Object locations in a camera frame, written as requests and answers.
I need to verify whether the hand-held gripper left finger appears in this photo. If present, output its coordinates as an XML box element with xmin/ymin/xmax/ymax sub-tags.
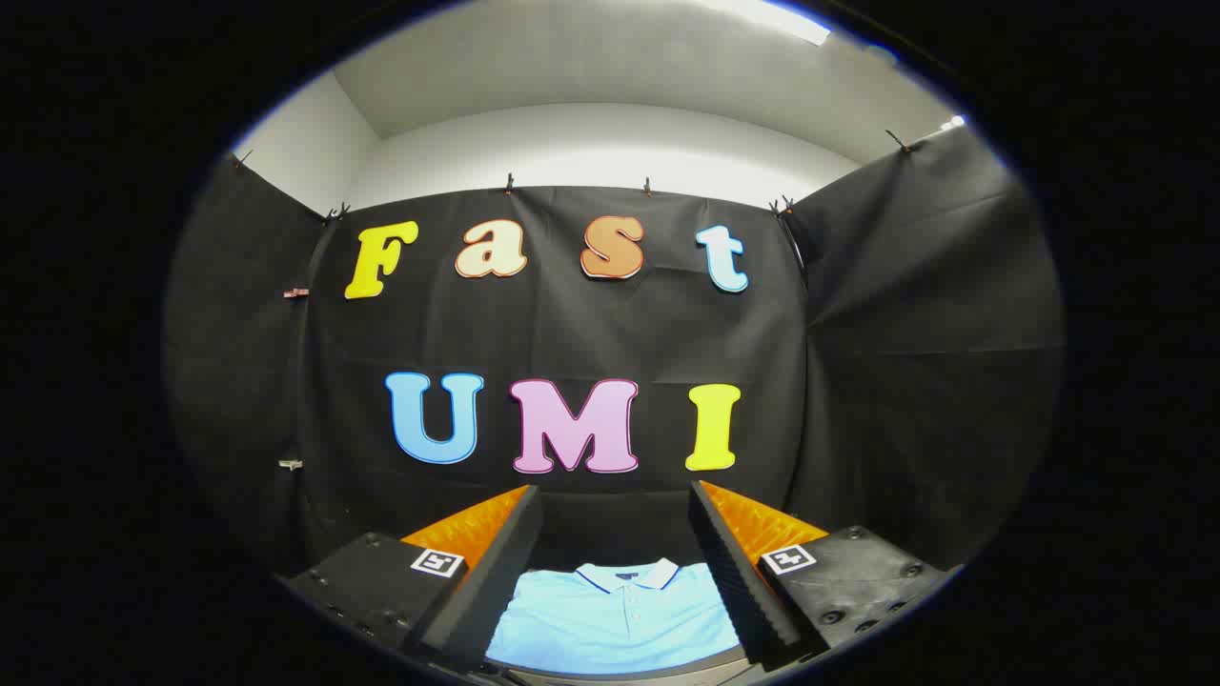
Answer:
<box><xmin>286</xmin><ymin>484</ymin><xmax>544</xmax><ymax>673</ymax></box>

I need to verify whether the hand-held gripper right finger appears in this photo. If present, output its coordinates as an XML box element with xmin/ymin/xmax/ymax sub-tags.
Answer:
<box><xmin>688</xmin><ymin>480</ymin><xmax>954</xmax><ymax>668</ymax></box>

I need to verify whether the light blue polo shirt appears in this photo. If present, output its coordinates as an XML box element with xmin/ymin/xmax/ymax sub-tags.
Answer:
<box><xmin>486</xmin><ymin>559</ymin><xmax>742</xmax><ymax>675</ymax></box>

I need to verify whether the black backdrop cloth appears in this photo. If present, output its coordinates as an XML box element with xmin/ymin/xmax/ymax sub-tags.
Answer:
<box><xmin>162</xmin><ymin>124</ymin><xmax>1064</xmax><ymax>582</ymax></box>

